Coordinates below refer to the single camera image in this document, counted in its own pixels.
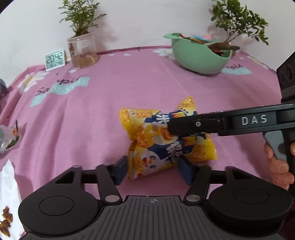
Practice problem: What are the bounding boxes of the white paper sheet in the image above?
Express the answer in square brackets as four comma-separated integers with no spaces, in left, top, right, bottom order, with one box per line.
[0,159,25,240]

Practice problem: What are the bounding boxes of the brown dried snack pieces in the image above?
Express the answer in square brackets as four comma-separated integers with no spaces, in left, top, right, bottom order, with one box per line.
[0,206,14,238]

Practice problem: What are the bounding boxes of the yellow snack bag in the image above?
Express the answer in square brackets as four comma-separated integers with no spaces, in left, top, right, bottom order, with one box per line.
[119,96,218,181]

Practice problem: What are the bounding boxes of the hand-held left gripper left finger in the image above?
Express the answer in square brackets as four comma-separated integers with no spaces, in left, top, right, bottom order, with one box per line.
[52,156,128,205]

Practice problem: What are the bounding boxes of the potted plant in glass jar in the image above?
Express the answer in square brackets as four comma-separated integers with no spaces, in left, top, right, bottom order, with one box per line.
[211,0,270,51]

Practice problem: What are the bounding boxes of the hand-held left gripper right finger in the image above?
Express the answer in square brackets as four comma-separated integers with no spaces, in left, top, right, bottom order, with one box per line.
[177,157,257,205]

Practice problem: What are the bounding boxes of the green plastic bowl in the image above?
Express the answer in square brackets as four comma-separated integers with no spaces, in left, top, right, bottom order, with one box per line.
[163,32,234,76]

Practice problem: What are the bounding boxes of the white digital clock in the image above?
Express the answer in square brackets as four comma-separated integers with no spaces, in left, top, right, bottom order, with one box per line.
[45,49,66,71]

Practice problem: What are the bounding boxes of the grey object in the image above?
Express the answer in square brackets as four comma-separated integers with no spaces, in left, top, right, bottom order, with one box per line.
[0,78,8,98]

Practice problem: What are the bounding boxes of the person's right hand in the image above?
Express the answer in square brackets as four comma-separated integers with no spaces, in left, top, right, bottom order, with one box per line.
[264,141,289,191]

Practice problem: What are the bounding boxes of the pink printed tablecloth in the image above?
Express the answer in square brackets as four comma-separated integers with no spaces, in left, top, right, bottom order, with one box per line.
[0,45,295,240]

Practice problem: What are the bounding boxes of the clear plastic bag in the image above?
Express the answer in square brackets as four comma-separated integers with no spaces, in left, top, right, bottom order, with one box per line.
[0,120,22,155]

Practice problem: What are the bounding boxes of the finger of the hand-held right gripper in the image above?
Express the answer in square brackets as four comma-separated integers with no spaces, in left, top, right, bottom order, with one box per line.
[166,111,232,136]

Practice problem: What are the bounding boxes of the potted plant in clear cup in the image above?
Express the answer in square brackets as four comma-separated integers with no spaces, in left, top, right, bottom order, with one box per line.
[58,0,109,69]

